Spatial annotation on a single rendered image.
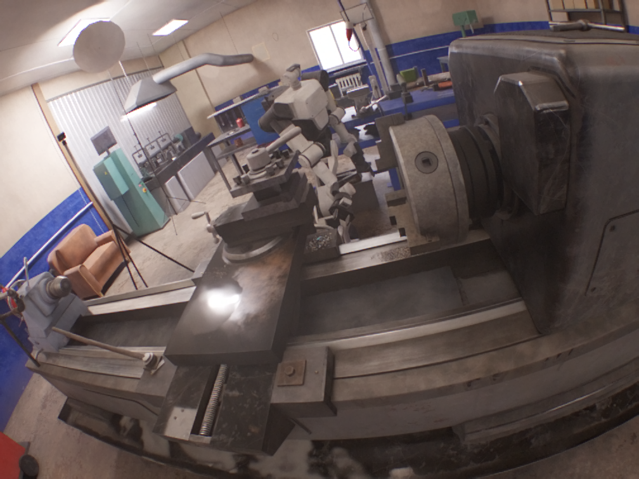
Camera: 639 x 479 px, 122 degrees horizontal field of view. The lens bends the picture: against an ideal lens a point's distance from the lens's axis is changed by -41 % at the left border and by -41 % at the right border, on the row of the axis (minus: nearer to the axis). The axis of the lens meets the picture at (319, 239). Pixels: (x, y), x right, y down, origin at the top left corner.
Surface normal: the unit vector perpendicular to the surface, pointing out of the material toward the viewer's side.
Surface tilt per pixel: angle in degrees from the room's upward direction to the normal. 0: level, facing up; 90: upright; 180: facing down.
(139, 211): 90
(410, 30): 90
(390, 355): 0
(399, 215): 17
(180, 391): 0
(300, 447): 0
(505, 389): 90
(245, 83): 90
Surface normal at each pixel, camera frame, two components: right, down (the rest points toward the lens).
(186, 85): -0.08, 0.59
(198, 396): -0.33, -0.78
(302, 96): 0.32, -0.32
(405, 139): -0.34, -0.45
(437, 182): -0.22, 0.19
